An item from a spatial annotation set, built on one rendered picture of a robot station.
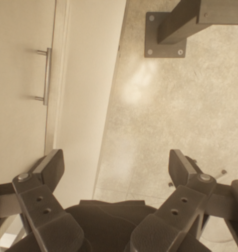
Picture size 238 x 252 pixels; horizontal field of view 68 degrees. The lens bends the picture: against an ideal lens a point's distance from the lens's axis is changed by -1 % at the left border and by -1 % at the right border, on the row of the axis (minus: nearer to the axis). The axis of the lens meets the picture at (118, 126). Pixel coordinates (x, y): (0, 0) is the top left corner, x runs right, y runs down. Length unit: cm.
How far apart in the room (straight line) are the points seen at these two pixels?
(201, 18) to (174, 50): 92
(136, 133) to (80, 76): 97
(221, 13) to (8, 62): 49
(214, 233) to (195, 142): 68
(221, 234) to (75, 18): 155
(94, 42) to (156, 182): 139
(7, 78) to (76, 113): 29
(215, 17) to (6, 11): 45
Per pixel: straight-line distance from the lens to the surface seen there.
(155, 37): 143
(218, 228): 157
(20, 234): 94
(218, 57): 158
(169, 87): 146
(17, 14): 45
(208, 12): 54
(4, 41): 41
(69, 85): 63
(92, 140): 66
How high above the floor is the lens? 140
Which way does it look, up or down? 73 degrees down
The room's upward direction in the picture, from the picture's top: 177 degrees counter-clockwise
